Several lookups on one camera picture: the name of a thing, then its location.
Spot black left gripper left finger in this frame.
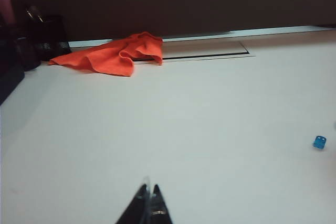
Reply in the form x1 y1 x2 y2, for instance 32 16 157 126
115 176 151 224

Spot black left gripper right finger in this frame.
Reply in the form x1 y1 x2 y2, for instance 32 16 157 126
149 184 174 224

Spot orange cloth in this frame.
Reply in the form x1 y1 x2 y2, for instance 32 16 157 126
48 31 164 77

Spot blue die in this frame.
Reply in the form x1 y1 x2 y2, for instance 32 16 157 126
312 135 327 150

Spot black flat base block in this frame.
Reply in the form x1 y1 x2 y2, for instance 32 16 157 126
0 62 26 106

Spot black round container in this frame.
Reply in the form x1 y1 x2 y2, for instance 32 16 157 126
14 37 42 72

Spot black mesh pen holder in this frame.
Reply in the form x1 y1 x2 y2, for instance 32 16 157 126
26 15 72 61

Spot pink rounded object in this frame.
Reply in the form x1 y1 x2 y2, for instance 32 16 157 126
0 0 14 29

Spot white desk cable lid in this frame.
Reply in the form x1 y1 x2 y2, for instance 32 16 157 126
131 40 257 64

